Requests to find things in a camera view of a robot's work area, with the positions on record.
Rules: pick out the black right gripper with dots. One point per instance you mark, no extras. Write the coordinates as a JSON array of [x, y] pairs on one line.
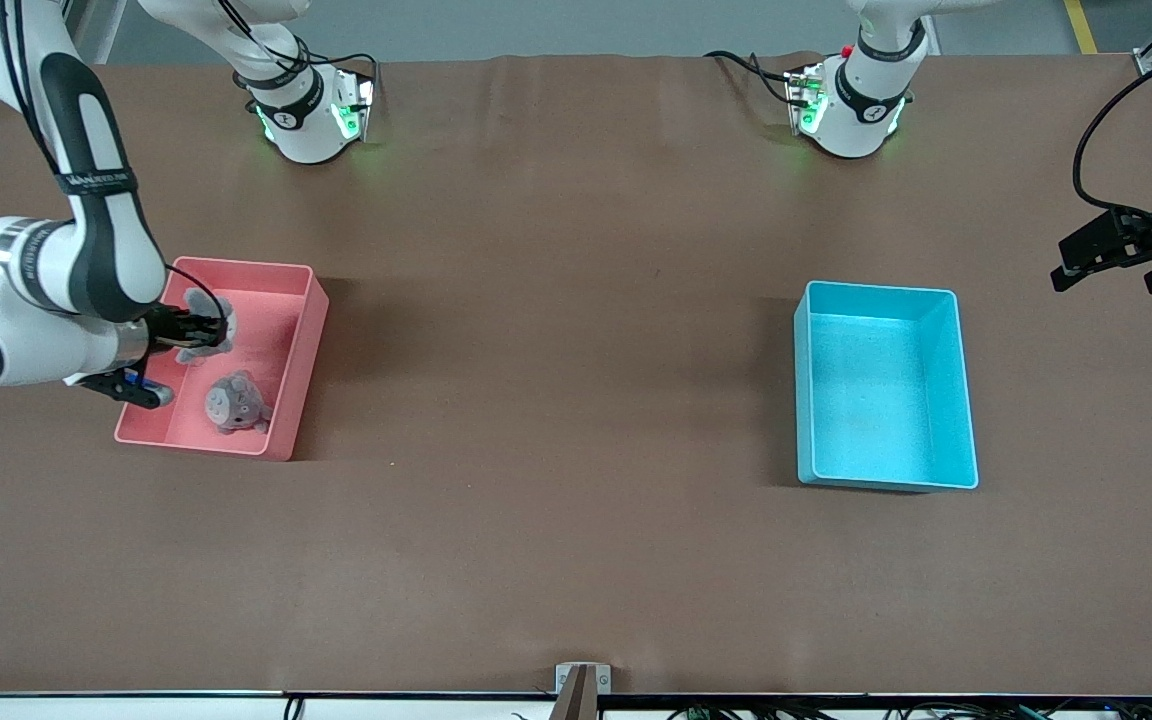
[[163, 326]]

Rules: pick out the plain grey plush toy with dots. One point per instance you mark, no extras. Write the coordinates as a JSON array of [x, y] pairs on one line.
[[201, 303]]

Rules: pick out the grey plush toy white face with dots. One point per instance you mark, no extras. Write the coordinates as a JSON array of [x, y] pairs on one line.
[[231, 403]]

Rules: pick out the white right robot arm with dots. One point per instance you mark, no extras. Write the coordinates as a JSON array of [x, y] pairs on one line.
[[86, 260]]

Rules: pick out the pink plastic box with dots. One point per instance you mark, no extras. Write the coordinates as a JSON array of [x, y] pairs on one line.
[[276, 300]]

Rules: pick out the blue plastic box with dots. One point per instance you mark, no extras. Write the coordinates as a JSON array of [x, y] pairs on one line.
[[886, 400]]

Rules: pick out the brown table cover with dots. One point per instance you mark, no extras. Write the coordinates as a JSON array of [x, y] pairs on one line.
[[556, 350]]

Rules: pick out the small metal bracket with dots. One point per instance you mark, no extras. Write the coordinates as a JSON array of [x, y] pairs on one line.
[[604, 680]]

